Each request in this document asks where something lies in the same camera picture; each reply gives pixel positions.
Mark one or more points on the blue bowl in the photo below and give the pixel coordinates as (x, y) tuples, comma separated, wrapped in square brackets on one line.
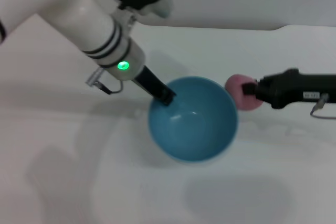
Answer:
[(194, 129)]

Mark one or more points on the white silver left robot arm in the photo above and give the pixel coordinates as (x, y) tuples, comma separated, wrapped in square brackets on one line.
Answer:
[(78, 14)]

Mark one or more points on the pink peach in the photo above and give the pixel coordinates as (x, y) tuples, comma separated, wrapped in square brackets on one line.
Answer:
[(237, 90)]

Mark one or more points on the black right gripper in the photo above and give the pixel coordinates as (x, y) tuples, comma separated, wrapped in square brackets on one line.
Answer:
[(283, 87)]

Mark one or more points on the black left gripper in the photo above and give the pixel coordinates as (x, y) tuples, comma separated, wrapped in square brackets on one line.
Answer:
[(151, 82)]

